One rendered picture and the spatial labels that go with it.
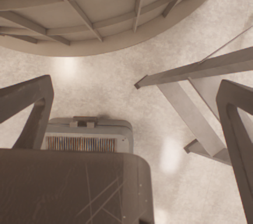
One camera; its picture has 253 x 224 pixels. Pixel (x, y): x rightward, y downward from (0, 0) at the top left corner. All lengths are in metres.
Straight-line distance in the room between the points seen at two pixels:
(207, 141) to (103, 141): 0.51
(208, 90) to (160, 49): 0.64
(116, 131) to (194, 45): 0.69
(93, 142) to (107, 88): 0.36
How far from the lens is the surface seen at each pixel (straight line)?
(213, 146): 1.16
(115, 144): 1.13
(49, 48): 1.38
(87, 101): 1.36
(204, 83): 0.76
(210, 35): 1.43
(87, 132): 1.13
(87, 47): 1.33
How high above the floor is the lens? 1.33
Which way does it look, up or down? 83 degrees down
